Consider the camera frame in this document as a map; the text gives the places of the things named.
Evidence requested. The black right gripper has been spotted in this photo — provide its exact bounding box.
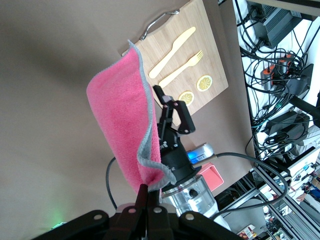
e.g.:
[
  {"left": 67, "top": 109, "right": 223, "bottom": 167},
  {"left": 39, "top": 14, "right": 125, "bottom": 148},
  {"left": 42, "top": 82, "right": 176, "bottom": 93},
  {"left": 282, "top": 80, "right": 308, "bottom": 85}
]
[{"left": 152, "top": 84, "right": 202, "bottom": 187}]

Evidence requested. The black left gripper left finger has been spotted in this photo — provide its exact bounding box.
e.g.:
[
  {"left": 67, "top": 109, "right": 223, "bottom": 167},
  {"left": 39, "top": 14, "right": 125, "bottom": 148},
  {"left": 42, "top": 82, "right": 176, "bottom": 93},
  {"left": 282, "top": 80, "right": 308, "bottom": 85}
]
[{"left": 32, "top": 184, "right": 149, "bottom": 240}]

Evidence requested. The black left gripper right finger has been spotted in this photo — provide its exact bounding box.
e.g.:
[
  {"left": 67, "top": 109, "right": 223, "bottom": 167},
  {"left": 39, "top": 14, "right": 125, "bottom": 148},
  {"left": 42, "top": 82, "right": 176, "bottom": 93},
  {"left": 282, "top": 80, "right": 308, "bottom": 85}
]
[{"left": 146, "top": 189, "right": 241, "bottom": 240}]

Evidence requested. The pink microfibre cloth grey edge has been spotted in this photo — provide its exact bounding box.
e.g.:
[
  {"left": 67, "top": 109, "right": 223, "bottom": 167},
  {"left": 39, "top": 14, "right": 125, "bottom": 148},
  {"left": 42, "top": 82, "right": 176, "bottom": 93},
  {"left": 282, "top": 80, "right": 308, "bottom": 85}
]
[{"left": 85, "top": 39, "right": 177, "bottom": 195}]

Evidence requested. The yellow lemon slice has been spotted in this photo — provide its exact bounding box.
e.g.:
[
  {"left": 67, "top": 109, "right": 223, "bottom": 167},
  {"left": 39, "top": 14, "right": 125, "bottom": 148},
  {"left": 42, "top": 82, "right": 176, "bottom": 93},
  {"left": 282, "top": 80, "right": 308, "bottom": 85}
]
[
  {"left": 196, "top": 74, "right": 214, "bottom": 92},
  {"left": 178, "top": 90, "right": 195, "bottom": 107}
]

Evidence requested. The yellow plastic fork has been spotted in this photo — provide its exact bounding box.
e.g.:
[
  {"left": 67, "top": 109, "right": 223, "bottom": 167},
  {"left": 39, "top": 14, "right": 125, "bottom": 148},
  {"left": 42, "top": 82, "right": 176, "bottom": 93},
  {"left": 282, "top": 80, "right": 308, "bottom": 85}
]
[{"left": 158, "top": 49, "right": 204, "bottom": 89}]

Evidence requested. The yellow plastic knife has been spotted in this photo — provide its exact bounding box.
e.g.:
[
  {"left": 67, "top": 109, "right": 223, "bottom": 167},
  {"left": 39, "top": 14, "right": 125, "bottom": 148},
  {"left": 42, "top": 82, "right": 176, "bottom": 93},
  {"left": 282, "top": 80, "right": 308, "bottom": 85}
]
[{"left": 148, "top": 26, "right": 197, "bottom": 79}]

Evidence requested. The pink plastic bin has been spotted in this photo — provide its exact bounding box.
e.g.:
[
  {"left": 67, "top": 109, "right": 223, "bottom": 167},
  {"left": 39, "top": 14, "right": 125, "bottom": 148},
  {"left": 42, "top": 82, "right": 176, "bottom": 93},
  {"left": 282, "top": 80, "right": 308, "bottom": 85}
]
[{"left": 199, "top": 163, "right": 224, "bottom": 192}]

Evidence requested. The orange black power strip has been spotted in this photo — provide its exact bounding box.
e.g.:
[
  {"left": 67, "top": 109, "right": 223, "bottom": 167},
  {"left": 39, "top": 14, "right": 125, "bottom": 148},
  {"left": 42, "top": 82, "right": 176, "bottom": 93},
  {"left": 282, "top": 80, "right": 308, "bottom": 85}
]
[{"left": 259, "top": 52, "right": 301, "bottom": 91}]

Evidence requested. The black electronics box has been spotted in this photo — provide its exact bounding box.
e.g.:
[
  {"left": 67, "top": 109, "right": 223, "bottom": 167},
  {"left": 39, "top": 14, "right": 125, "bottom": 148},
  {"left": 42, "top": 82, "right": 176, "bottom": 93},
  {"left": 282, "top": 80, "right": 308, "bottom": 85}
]
[{"left": 264, "top": 111, "right": 312, "bottom": 146}]

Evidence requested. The black power supply box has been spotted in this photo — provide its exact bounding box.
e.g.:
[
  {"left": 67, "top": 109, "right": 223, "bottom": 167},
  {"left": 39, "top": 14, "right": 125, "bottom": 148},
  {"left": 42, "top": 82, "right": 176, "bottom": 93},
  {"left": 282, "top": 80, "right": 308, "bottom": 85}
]
[{"left": 252, "top": 3, "right": 303, "bottom": 50}]

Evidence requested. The black metal stand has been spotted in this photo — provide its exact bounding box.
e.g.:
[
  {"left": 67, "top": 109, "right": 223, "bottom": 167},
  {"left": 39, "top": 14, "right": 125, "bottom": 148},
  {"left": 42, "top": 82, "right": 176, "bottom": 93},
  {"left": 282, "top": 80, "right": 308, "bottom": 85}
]
[{"left": 284, "top": 63, "right": 320, "bottom": 117}]

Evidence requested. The bamboo cutting board with handle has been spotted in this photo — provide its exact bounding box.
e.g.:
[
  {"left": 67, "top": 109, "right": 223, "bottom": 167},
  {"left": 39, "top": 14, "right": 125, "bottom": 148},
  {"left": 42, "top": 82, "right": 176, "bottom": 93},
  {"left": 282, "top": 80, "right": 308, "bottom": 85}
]
[{"left": 121, "top": 0, "right": 230, "bottom": 126}]

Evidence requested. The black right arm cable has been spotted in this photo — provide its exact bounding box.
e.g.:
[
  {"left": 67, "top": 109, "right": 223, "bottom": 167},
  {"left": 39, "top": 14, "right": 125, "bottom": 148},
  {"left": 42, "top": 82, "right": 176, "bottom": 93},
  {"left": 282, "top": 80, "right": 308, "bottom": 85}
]
[{"left": 105, "top": 152, "right": 289, "bottom": 218}]

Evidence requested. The aluminium profile frame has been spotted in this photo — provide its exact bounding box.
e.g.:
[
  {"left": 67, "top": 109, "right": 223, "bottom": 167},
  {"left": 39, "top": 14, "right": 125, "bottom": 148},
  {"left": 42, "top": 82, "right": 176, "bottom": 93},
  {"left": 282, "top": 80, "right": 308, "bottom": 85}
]
[{"left": 214, "top": 164, "right": 320, "bottom": 240}]

